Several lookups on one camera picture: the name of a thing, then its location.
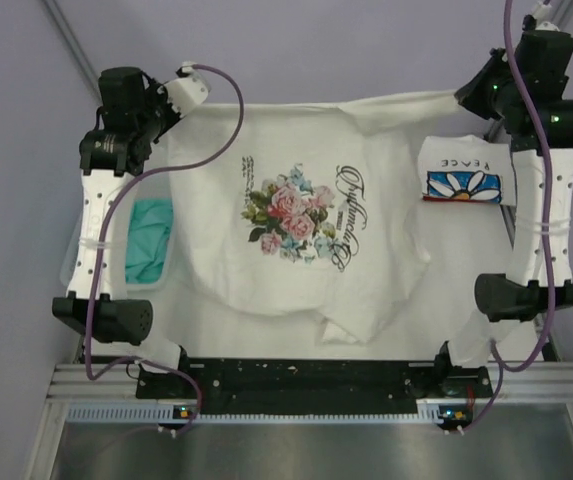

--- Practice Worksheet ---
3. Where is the folded white daisy t-shirt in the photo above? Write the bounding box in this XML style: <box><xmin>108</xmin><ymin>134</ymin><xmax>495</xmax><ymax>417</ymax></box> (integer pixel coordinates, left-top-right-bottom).
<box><xmin>417</xmin><ymin>135</ymin><xmax>517</xmax><ymax>207</ymax></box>

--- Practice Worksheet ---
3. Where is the grey slotted cable duct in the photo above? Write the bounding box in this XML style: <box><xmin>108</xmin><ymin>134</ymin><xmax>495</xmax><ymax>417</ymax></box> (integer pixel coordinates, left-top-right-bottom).
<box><xmin>65</xmin><ymin>402</ymin><xmax>464</xmax><ymax>426</ymax></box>

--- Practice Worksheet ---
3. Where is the white floral print t-shirt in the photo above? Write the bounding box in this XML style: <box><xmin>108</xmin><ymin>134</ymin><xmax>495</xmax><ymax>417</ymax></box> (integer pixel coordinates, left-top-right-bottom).
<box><xmin>165</xmin><ymin>90</ymin><xmax>457</xmax><ymax>343</ymax></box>

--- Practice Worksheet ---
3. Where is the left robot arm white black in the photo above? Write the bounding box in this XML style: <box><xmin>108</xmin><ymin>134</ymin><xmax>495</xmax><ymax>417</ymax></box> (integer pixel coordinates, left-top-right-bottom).
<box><xmin>52</xmin><ymin>67</ymin><xmax>193</xmax><ymax>397</ymax></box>

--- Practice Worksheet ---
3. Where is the white plastic laundry basket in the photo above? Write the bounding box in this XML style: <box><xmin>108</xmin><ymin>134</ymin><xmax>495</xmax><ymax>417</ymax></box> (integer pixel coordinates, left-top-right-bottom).
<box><xmin>58</xmin><ymin>197</ymin><xmax>177</xmax><ymax>294</ymax></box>

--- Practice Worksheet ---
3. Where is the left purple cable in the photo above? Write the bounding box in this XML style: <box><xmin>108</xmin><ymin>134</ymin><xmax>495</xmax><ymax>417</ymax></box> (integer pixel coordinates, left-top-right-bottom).
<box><xmin>83</xmin><ymin>63</ymin><xmax>245</xmax><ymax>436</ymax></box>

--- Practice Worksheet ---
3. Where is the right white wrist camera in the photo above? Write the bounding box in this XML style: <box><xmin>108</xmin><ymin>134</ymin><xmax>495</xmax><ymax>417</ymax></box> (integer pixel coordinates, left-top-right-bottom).
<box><xmin>522</xmin><ymin>0</ymin><xmax>560</xmax><ymax>32</ymax></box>

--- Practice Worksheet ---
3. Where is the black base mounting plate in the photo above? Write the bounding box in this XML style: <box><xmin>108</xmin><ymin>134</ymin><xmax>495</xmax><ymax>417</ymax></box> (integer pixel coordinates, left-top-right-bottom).
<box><xmin>135</xmin><ymin>358</ymin><xmax>492</xmax><ymax>416</ymax></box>

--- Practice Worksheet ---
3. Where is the left aluminium corner post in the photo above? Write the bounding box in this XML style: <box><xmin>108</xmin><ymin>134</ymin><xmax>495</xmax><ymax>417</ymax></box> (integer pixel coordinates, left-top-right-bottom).
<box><xmin>38</xmin><ymin>0</ymin><xmax>101</xmax><ymax>104</ymax></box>

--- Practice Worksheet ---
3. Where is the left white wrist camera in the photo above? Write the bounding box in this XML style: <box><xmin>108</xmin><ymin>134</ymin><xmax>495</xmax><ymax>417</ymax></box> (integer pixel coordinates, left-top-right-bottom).
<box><xmin>164</xmin><ymin>62</ymin><xmax>210</xmax><ymax>118</ymax></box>

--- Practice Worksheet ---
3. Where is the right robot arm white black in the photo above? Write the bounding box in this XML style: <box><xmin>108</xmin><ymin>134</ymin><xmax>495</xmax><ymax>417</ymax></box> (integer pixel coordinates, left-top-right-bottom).
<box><xmin>432</xmin><ymin>29</ymin><xmax>573</xmax><ymax>396</ymax></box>

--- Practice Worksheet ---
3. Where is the right aluminium corner post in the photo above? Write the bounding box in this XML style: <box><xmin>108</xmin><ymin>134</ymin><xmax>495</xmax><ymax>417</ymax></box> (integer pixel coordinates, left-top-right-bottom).
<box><xmin>483</xmin><ymin>1</ymin><xmax>573</xmax><ymax>143</ymax></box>

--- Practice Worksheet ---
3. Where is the teal t-shirt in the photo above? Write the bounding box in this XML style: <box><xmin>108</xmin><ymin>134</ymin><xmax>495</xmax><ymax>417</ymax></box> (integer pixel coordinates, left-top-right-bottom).
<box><xmin>124</xmin><ymin>198</ymin><xmax>175</xmax><ymax>286</ymax></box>

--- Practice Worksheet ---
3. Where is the aluminium front frame rail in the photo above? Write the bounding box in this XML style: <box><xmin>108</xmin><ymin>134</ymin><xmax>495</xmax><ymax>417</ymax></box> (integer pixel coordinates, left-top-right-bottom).
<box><xmin>47</xmin><ymin>361</ymin><xmax>573</xmax><ymax>404</ymax></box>

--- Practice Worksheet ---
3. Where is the aluminium corner post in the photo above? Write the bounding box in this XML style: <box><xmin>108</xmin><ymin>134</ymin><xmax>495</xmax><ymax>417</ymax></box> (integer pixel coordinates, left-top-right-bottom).
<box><xmin>38</xmin><ymin>0</ymin><xmax>101</xmax><ymax>104</ymax></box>
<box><xmin>483</xmin><ymin>1</ymin><xmax>573</xmax><ymax>143</ymax></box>

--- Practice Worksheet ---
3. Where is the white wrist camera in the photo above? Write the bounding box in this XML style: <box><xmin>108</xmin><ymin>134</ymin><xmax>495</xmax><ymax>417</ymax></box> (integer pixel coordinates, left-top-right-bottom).
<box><xmin>164</xmin><ymin>62</ymin><xmax>210</xmax><ymax>118</ymax></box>
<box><xmin>522</xmin><ymin>0</ymin><xmax>560</xmax><ymax>32</ymax></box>

